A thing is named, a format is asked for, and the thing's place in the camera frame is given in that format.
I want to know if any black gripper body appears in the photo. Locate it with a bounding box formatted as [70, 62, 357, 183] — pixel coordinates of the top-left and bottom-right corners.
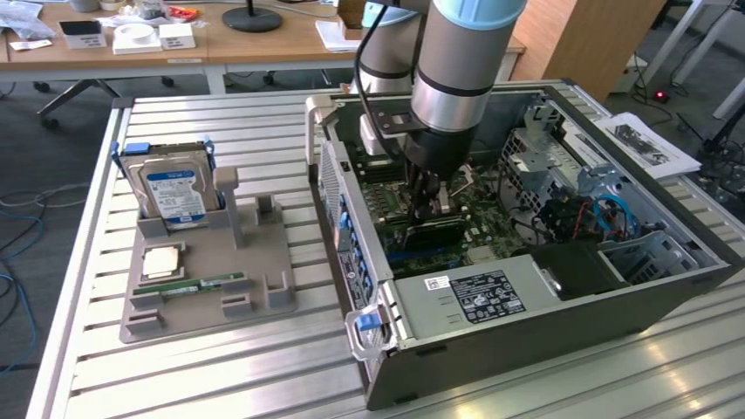
[404, 126, 476, 178]

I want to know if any black graphics card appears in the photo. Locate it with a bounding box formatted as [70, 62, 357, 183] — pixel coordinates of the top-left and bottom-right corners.
[387, 216, 468, 254]

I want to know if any metal socket cover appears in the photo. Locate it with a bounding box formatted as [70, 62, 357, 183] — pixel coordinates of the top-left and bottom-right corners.
[451, 163, 476, 200]

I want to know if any green motherboard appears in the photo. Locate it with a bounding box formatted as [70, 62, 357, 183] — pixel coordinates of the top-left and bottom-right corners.
[347, 143, 540, 280]

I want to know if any blue expansion slot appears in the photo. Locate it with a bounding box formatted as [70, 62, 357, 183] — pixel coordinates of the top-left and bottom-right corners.
[387, 249, 436, 264]

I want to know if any metal drive cage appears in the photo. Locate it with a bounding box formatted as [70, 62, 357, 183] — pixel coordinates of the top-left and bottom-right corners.
[497, 102, 619, 245]

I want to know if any grey power supply unit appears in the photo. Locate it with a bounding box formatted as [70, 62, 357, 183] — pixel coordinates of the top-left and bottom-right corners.
[381, 255, 564, 350]

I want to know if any white paper pile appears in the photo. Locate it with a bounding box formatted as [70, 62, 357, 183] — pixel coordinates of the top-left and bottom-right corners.
[315, 19, 365, 53]

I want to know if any brown cardboard box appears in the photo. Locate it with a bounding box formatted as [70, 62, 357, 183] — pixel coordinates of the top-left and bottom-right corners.
[336, 0, 368, 31]

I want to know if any printed paper stack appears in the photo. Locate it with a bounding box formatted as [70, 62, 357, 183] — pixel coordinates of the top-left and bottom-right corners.
[593, 112, 704, 180]

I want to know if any wooden cabinet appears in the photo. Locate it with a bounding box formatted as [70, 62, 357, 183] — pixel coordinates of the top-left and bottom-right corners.
[503, 0, 668, 101]

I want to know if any metal disk bay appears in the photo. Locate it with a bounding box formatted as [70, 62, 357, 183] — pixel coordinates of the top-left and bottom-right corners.
[596, 230, 700, 285]

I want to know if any wooden desk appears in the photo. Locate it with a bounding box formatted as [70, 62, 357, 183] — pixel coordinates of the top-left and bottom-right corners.
[0, 0, 529, 95]

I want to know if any grey parts rack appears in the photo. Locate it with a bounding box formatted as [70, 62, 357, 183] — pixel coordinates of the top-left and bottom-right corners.
[119, 165, 301, 345]

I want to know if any dark grey PC case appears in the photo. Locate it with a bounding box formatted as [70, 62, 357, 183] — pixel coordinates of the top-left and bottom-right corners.
[305, 79, 736, 411]

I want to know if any hard disk blue label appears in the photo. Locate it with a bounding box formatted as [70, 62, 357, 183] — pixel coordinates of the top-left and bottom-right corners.
[126, 155, 212, 230]

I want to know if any black round lamp base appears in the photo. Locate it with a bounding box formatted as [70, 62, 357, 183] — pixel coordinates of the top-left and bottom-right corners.
[222, 0, 285, 33]

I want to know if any silver CPU chip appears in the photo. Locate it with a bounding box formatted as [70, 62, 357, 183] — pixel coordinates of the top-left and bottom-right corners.
[143, 244, 188, 280]

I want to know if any black tripod stand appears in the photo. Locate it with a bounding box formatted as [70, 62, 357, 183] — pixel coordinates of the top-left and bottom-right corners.
[677, 102, 745, 193]

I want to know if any hard drive with blue caddy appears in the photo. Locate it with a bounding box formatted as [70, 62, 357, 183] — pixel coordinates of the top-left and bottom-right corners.
[110, 137, 226, 210]

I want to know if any plain white box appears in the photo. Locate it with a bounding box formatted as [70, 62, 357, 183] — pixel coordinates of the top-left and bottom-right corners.
[158, 23, 198, 52]

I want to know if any flat white box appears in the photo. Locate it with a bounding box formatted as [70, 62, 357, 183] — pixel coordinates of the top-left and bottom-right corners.
[111, 37, 164, 56]

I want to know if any white tape roll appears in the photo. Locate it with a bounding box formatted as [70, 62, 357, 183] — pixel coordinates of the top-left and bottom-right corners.
[115, 24, 156, 44]

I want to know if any black chair base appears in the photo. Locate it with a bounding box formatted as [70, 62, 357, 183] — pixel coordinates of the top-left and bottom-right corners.
[35, 77, 178, 130]

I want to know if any white box black top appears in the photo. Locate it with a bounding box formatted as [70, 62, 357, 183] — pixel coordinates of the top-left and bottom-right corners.
[58, 20, 107, 50]

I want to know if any clear plastic bag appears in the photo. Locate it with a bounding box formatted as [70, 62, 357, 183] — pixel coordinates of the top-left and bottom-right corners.
[0, 0, 58, 38]

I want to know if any white wrist camera with mount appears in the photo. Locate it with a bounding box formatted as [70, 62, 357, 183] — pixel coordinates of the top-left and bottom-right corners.
[359, 102, 431, 157]

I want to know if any red wire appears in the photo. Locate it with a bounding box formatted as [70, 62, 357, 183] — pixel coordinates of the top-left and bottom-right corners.
[573, 198, 589, 239]

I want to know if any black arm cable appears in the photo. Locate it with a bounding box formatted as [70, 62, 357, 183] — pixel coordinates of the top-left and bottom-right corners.
[355, 0, 403, 167]

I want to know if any blue wire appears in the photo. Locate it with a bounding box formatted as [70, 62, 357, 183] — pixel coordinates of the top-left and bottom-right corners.
[593, 194, 641, 239]

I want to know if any white floor cable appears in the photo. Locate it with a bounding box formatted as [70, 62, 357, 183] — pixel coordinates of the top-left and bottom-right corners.
[0, 182, 88, 210]

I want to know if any blue floor cable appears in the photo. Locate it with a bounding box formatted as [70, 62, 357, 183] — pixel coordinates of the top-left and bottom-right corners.
[0, 209, 42, 374]

